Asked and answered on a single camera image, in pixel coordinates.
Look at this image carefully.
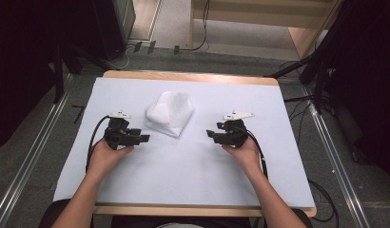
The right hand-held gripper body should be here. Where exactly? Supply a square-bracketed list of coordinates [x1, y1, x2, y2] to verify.
[215, 110, 256, 149]

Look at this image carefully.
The white textured towel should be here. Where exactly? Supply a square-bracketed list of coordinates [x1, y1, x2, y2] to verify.
[145, 90, 195, 139]

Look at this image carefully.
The pale blue table mat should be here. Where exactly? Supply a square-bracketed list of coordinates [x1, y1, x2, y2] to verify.
[52, 77, 317, 209]

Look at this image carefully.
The black metal stand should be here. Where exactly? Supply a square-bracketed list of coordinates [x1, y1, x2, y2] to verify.
[52, 39, 67, 105]

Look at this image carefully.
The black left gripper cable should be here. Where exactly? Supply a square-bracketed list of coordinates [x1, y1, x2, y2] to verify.
[85, 115, 111, 175]

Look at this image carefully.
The dark cabinet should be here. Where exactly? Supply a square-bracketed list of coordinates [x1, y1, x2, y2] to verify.
[88, 0, 137, 62]

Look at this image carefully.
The light wooden shelf frame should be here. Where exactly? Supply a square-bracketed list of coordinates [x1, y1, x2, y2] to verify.
[188, 0, 343, 60]

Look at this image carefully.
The person's right hand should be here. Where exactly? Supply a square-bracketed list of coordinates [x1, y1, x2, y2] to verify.
[221, 135, 264, 175]

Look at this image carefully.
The black floor cable loop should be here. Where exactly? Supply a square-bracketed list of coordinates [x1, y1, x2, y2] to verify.
[306, 178, 340, 223]

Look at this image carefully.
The wooden table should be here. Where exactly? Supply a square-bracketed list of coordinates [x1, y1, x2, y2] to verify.
[92, 69, 318, 219]

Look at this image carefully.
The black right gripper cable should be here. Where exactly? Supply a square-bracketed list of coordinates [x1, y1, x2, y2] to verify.
[234, 125, 269, 181]

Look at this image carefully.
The black hanging cable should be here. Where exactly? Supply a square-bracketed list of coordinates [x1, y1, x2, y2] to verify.
[179, 0, 212, 52]

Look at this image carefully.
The person's left hand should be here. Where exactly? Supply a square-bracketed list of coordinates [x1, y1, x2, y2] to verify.
[88, 139, 136, 175]

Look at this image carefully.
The black metal frame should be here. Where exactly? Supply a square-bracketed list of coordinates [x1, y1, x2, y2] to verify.
[263, 37, 335, 115]

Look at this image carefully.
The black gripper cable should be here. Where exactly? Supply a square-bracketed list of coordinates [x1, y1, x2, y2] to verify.
[234, 125, 269, 181]
[85, 115, 111, 175]

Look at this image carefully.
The metal floor rail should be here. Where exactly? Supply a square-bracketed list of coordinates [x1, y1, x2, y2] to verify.
[301, 85, 372, 228]
[0, 74, 74, 228]

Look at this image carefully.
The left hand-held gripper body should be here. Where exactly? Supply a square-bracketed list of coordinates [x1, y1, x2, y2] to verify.
[103, 110, 143, 151]

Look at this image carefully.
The white floor cable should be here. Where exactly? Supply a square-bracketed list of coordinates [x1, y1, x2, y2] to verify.
[108, 44, 137, 71]

